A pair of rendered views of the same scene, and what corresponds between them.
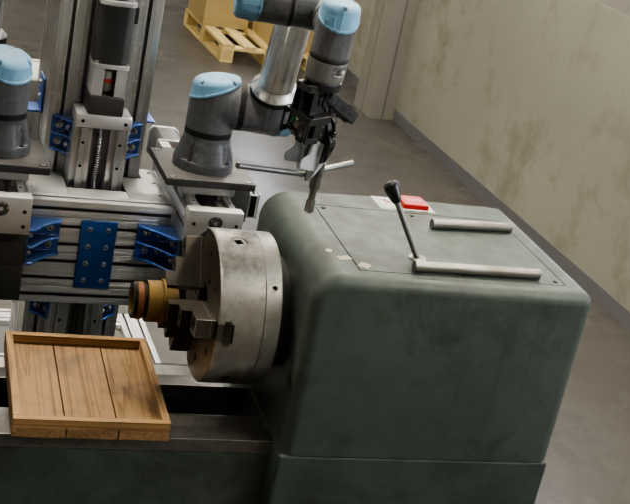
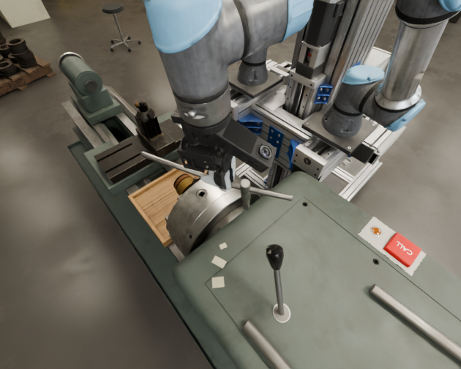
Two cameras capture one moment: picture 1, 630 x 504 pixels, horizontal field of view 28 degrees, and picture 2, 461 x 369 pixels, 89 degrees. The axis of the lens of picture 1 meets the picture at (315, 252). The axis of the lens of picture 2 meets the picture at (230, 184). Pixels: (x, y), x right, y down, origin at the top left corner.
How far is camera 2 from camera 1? 228 cm
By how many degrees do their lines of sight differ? 60
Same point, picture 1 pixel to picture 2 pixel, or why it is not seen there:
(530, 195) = not seen: outside the picture
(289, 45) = (399, 57)
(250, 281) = (182, 222)
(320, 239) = (239, 231)
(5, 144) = (244, 76)
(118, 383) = not seen: hidden behind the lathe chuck
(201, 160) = (329, 122)
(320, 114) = (203, 148)
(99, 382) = not seen: hidden behind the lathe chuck
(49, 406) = (153, 198)
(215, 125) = (344, 104)
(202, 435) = (180, 256)
